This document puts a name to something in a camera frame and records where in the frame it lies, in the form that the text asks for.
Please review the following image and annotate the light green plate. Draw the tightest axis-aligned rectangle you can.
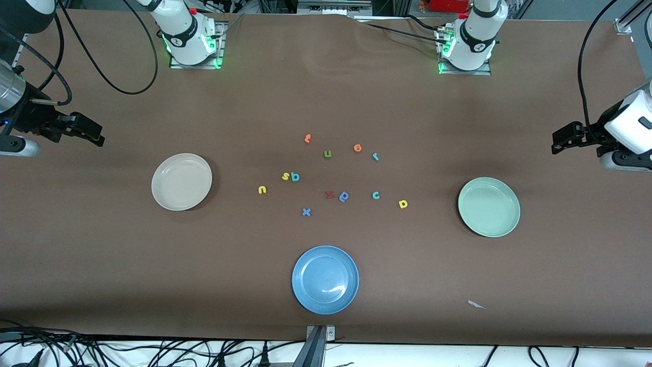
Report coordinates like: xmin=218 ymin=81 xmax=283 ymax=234
xmin=457 ymin=177 xmax=521 ymax=238

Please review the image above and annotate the beige brown plate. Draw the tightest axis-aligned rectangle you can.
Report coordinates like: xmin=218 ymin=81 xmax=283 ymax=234
xmin=151 ymin=153 xmax=213 ymax=212

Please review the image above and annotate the aluminium extrusion bar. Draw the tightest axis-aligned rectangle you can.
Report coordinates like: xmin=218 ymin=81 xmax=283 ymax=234
xmin=619 ymin=0 xmax=652 ymax=26
xmin=290 ymin=326 xmax=327 ymax=367

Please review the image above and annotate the red box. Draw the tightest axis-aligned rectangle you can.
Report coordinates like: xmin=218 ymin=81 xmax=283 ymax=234
xmin=429 ymin=0 xmax=470 ymax=13

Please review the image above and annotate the brown table cover sheet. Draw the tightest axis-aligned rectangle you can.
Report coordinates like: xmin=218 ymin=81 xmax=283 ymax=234
xmin=0 ymin=9 xmax=652 ymax=348

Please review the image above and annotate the blue plate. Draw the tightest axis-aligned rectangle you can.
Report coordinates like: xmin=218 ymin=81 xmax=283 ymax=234
xmin=291 ymin=245 xmax=360 ymax=315

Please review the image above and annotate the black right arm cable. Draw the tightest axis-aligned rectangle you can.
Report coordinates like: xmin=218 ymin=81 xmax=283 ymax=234
xmin=0 ymin=0 xmax=158 ymax=106

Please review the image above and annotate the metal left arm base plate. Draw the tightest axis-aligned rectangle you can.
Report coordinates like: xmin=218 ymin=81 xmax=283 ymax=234
xmin=438 ymin=25 xmax=492 ymax=76

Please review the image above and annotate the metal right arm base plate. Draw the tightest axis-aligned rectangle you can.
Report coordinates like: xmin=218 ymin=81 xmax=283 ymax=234
xmin=170 ymin=20 xmax=226 ymax=70

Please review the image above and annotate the black table cable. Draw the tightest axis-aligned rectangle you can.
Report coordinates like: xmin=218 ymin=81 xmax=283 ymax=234
xmin=405 ymin=14 xmax=441 ymax=30
xmin=364 ymin=22 xmax=445 ymax=43

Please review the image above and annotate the grey metal frame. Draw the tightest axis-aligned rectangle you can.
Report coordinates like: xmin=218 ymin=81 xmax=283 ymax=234
xmin=297 ymin=0 xmax=373 ymax=16

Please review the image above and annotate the silver edge bracket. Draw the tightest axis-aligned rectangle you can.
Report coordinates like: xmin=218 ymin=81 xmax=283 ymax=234
xmin=306 ymin=325 xmax=337 ymax=341

